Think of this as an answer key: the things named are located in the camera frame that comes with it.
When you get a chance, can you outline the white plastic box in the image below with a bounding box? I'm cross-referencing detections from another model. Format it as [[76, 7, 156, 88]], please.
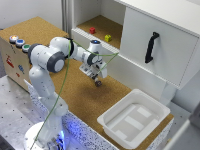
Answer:
[[96, 88, 172, 150]]

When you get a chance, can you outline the red button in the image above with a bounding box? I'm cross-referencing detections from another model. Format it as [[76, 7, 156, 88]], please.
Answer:
[[8, 34, 19, 44]]

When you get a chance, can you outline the wooden drawer box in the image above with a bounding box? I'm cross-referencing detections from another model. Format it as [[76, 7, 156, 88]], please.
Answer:
[[0, 16, 70, 92]]

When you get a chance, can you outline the white sliding door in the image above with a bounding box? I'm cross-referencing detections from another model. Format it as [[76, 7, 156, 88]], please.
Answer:
[[119, 6, 200, 91]]

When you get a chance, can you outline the blue button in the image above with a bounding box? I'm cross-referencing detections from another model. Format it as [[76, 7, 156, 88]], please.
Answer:
[[15, 38, 26, 48]]

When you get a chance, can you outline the purple block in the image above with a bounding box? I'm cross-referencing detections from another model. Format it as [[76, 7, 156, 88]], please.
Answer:
[[94, 79, 103, 88]]

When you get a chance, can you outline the yellow block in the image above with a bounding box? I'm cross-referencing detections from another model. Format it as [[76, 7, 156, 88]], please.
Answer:
[[104, 34, 113, 43]]

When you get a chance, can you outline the white cabinet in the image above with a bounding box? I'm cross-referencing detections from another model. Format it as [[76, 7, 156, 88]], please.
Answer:
[[70, 0, 200, 108]]

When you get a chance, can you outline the black door handle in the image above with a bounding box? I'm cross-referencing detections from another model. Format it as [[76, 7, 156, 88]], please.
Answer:
[[144, 31, 160, 64]]

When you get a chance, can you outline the green cable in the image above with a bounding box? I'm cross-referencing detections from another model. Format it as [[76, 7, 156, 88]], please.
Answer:
[[29, 39, 120, 150]]

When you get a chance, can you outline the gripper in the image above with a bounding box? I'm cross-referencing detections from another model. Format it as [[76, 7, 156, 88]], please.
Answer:
[[79, 62, 109, 80]]

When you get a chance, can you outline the green button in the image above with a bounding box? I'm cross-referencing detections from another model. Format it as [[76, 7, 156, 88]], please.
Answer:
[[21, 43, 32, 54]]

